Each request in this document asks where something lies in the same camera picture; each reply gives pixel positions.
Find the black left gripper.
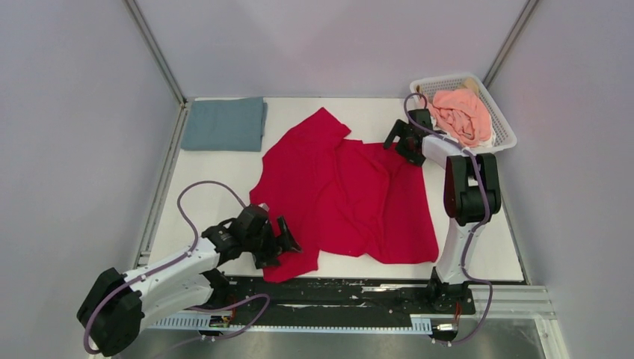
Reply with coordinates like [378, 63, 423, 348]
[244, 216, 302, 270]

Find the red t shirt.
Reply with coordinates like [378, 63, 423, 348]
[250, 108, 440, 283]

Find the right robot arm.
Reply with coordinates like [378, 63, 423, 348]
[383, 108, 502, 313]

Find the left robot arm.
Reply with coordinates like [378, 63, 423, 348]
[76, 205, 302, 357]

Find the pink t shirt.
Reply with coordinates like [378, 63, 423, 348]
[428, 89, 491, 148]

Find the white t shirt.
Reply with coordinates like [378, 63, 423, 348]
[434, 124, 496, 149]

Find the beige garment in basket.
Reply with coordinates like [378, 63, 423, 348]
[410, 76, 479, 98]

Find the white plastic laundry basket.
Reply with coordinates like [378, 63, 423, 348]
[424, 73, 517, 153]

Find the folded blue t shirt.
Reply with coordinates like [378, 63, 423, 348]
[181, 97, 268, 153]

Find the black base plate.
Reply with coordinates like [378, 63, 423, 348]
[202, 276, 476, 328]

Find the white slotted cable duct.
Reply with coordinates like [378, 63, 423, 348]
[148, 313, 433, 335]

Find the aluminium frame rail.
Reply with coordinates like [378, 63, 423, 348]
[96, 280, 570, 359]

